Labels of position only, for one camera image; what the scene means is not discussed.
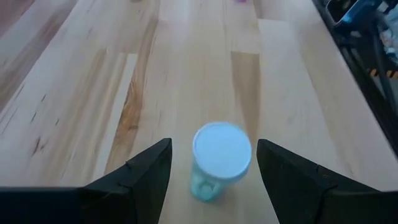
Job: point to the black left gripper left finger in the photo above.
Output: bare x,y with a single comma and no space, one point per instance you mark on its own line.
140,186

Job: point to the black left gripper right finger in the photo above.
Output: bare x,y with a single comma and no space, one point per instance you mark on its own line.
298,193

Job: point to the teal pill bottle white cap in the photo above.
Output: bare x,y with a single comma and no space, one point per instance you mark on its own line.
219,155

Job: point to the black mat with hazard stripes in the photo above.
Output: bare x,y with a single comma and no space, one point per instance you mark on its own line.
384,73

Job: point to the white teal patterned bag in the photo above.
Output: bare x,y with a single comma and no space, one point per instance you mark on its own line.
391,37

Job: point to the black aluminium rig frame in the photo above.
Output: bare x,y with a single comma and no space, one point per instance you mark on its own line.
382,115

